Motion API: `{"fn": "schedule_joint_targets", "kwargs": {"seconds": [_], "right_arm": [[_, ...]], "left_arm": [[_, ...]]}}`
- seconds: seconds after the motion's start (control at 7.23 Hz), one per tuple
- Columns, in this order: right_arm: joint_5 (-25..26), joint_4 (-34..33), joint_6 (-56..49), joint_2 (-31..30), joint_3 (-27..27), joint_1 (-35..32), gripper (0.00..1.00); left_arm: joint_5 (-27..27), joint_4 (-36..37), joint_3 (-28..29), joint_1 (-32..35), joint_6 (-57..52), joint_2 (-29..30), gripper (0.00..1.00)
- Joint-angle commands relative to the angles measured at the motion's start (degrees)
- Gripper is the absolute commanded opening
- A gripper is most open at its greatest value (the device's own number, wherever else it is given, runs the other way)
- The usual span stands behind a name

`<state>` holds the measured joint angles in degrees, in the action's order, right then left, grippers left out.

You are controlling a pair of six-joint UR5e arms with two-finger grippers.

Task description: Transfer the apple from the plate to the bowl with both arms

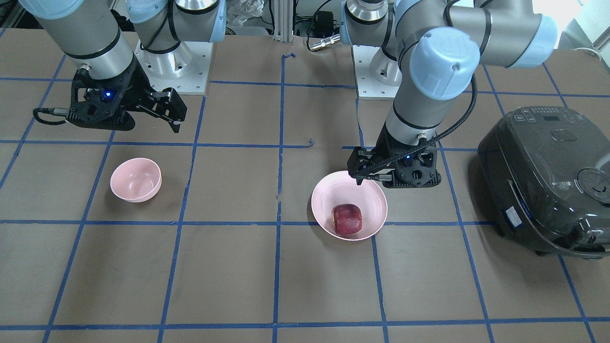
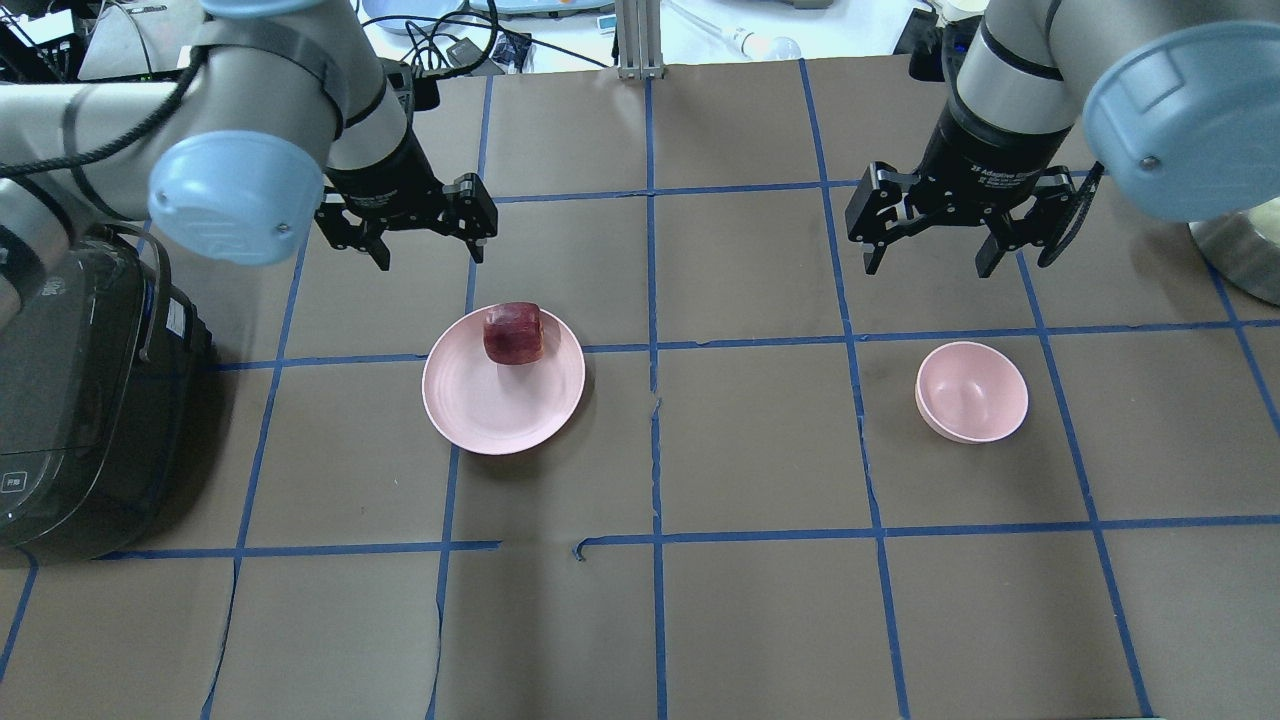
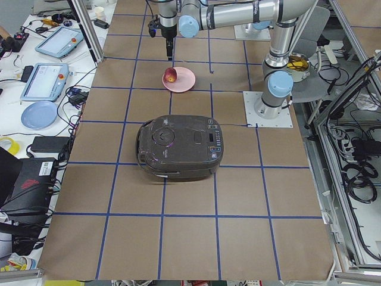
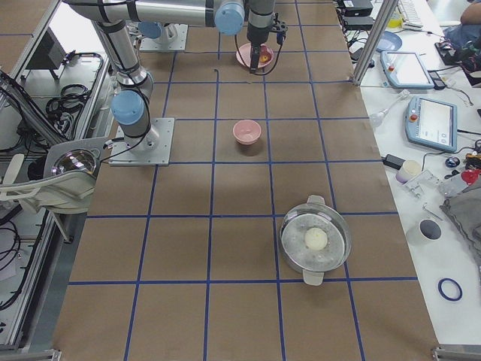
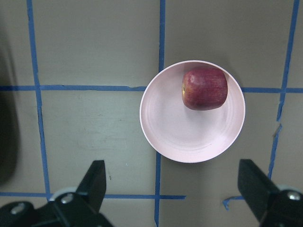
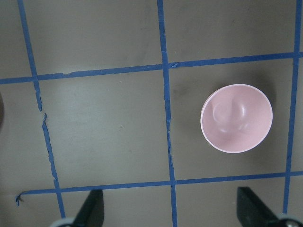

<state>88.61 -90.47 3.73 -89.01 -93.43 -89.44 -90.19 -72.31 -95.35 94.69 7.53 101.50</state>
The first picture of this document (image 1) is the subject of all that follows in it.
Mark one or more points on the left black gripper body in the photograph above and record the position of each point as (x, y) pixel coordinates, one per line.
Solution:
(385, 144)

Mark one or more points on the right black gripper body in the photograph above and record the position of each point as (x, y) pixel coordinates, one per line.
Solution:
(137, 85)

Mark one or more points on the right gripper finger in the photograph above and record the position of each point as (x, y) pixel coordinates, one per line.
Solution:
(166, 105)
(175, 125)

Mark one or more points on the red apple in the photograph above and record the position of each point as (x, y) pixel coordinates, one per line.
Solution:
(347, 219)

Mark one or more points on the pink bowl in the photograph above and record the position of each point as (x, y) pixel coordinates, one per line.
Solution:
(136, 180)

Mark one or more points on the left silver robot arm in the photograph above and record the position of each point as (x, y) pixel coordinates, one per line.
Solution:
(438, 46)

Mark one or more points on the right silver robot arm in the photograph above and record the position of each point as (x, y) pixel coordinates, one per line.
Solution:
(89, 34)

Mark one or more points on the pink plate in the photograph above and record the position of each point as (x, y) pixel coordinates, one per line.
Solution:
(339, 188)

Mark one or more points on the black rice cooker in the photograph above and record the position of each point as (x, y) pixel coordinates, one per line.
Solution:
(547, 168)

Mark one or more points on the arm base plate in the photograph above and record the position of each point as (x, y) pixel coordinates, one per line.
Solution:
(378, 76)
(186, 68)

